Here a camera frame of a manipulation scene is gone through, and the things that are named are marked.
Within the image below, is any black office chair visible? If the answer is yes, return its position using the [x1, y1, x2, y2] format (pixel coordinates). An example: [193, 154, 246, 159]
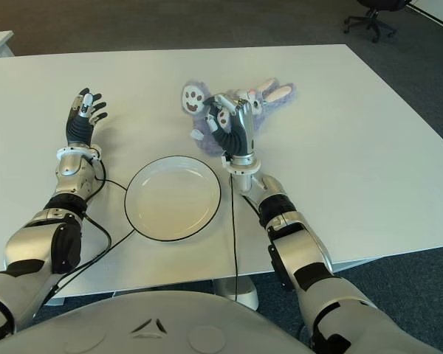
[343, 0, 411, 44]

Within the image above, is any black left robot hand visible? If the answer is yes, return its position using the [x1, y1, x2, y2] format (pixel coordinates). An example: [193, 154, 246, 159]
[65, 87, 110, 148]

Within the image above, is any purple plush bunny doll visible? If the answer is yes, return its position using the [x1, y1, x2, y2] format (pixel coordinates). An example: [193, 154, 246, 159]
[180, 76, 299, 156]

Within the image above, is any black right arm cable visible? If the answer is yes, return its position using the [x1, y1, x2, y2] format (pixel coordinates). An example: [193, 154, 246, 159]
[227, 176, 241, 302]

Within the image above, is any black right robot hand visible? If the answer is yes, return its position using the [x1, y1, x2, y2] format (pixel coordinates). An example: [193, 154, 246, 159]
[202, 93, 255, 157]

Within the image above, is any white plate black rim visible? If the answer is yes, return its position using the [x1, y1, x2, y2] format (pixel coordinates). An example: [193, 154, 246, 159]
[123, 156, 223, 243]

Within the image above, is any grey robot torso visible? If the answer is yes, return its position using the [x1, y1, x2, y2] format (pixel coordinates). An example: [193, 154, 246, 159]
[0, 290, 313, 354]

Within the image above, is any grey table pedestal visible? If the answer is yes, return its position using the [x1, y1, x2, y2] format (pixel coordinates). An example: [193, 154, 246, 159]
[210, 278, 260, 310]

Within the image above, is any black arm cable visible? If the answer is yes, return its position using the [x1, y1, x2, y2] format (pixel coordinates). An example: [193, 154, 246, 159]
[46, 160, 137, 298]
[227, 176, 241, 302]

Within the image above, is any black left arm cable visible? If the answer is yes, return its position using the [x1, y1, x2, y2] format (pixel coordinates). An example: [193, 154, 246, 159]
[46, 160, 137, 298]

